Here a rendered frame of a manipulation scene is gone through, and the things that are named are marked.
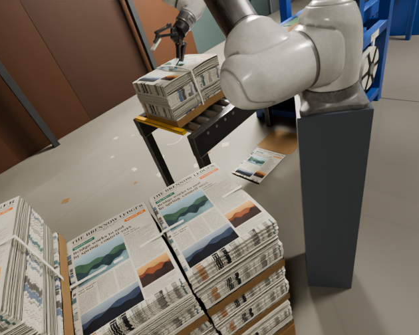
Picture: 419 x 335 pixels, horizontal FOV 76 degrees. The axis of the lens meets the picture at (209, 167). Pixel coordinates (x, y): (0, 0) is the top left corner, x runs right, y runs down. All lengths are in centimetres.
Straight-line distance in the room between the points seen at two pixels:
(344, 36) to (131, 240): 80
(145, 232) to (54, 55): 357
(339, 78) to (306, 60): 14
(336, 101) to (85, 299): 87
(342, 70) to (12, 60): 378
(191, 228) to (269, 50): 52
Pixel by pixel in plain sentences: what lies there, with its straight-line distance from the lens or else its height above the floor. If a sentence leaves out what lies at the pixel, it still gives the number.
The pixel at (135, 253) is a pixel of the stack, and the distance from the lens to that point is 84.
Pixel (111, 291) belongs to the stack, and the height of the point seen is 83.
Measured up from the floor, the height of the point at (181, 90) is 97.
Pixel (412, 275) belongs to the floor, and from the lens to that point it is 171.
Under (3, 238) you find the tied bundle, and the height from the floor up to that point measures 106.
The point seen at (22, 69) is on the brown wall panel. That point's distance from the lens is 415.
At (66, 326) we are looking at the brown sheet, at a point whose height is 87.
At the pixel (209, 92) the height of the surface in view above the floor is 88.
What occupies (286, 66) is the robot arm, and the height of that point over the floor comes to 119.
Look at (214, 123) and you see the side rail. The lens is 134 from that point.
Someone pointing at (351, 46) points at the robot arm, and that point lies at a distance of 81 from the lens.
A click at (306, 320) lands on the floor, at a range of 153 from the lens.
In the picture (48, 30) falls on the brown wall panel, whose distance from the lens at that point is 424.
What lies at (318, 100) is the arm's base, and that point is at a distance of 85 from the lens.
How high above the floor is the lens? 143
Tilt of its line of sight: 37 degrees down
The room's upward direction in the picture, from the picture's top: 19 degrees counter-clockwise
